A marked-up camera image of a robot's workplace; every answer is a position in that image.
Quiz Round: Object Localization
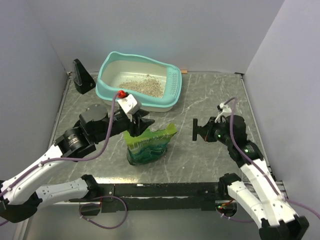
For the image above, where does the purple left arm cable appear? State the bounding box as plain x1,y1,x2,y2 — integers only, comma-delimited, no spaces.
0,92,123,226

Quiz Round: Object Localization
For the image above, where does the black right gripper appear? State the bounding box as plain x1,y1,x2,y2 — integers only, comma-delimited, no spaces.
196,116,233,147

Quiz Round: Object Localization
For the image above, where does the teal and white litter box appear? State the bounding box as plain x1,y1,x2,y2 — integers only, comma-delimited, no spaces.
95,51,182,113

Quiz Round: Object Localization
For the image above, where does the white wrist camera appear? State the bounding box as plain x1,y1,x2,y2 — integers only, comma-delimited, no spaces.
117,90,142,122
214,102,232,123

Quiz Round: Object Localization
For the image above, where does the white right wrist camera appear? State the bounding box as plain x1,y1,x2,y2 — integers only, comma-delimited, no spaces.
214,102,232,123

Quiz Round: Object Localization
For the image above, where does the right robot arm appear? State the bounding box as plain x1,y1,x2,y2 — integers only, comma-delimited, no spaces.
192,115,310,240

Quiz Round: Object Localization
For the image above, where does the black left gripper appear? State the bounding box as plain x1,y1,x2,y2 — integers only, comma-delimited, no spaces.
93,108,155,143

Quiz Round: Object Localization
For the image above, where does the pile of beige litter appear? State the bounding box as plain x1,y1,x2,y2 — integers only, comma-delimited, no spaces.
118,74,166,98

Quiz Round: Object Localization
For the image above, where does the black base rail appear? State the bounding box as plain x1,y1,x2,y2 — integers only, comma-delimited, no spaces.
69,181,248,213

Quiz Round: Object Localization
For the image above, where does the green litter bag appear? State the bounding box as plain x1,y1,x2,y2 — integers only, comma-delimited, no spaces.
123,123,177,166

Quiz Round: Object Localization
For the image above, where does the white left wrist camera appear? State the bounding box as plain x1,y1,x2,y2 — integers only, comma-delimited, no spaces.
117,90,142,122

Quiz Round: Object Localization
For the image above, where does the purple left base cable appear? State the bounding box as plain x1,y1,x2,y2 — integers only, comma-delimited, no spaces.
78,194,128,229

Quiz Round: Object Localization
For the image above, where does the black triangular stand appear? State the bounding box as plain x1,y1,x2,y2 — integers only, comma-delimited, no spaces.
72,58,96,95

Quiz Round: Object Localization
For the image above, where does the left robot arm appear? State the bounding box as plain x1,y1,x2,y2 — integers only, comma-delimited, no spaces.
0,104,155,223

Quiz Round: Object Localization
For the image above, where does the clear plastic scoop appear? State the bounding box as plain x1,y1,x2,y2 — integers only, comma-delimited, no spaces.
218,102,229,117

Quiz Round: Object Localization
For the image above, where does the black bag clip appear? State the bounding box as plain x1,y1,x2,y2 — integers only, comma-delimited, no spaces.
192,118,198,141

